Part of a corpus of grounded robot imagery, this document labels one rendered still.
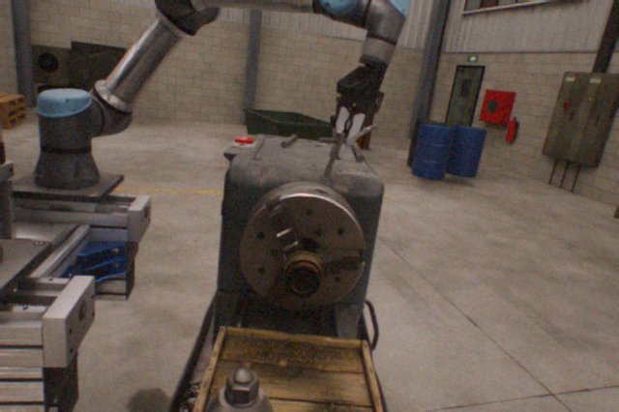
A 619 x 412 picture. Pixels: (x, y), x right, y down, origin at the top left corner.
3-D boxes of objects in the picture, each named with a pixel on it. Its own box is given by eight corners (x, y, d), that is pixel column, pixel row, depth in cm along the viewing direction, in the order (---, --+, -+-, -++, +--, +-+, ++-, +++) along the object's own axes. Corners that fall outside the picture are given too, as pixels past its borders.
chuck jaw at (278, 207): (288, 244, 108) (265, 205, 105) (306, 235, 108) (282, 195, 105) (286, 263, 98) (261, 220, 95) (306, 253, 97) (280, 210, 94)
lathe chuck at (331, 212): (231, 276, 117) (261, 169, 109) (339, 306, 120) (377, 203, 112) (225, 292, 109) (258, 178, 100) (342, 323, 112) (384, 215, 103)
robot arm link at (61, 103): (26, 143, 105) (22, 86, 101) (67, 136, 118) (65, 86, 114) (70, 151, 103) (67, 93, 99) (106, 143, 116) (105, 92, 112)
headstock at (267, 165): (237, 221, 183) (244, 131, 171) (346, 233, 185) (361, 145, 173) (207, 290, 126) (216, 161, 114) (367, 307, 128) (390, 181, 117)
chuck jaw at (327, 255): (315, 241, 108) (362, 242, 108) (314, 259, 110) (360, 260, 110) (316, 259, 98) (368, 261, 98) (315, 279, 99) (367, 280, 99)
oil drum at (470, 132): (437, 169, 829) (447, 124, 804) (463, 170, 847) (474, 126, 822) (456, 177, 775) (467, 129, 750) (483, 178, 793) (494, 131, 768)
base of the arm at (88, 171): (22, 186, 105) (18, 146, 102) (48, 171, 119) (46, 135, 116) (89, 191, 107) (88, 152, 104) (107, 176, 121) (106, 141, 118)
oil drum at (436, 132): (404, 170, 775) (413, 122, 750) (432, 172, 793) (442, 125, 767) (421, 179, 721) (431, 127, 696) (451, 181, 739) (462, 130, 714)
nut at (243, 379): (226, 381, 51) (229, 357, 50) (260, 384, 51) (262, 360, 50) (221, 406, 47) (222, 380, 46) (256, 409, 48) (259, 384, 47)
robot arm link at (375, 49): (390, 43, 96) (358, 34, 99) (383, 63, 97) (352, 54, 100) (399, 49, 102) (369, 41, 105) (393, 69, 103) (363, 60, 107)
